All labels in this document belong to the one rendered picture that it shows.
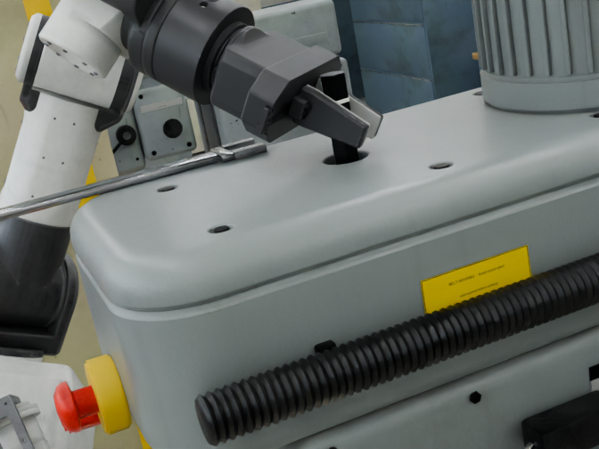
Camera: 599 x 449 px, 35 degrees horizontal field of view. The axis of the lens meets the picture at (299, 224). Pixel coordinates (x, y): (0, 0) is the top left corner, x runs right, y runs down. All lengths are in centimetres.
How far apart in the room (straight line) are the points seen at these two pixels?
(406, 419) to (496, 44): 32
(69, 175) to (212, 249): 51
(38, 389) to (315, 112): 51
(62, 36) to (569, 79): 41
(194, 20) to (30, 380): 50
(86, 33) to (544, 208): 39
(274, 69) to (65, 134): 42
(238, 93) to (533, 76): 24
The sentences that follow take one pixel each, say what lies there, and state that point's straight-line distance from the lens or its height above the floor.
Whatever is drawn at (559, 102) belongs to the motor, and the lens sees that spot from 80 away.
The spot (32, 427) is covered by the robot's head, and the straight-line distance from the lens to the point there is 101.
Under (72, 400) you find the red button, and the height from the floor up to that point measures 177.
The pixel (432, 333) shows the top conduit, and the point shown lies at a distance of 66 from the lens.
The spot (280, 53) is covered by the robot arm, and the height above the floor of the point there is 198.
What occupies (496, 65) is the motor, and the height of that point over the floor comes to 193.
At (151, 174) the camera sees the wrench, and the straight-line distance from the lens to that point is 83.
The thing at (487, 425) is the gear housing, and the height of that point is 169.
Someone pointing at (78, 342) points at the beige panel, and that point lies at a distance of 260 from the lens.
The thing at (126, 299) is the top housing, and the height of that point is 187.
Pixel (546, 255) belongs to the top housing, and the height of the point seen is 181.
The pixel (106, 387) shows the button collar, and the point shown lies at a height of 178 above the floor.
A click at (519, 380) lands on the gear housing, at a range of 77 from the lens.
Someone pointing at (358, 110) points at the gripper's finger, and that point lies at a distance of 77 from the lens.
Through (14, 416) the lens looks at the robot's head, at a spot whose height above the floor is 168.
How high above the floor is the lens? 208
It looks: 18 degrees down
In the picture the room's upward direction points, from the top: 11 degrees counter-clockwise
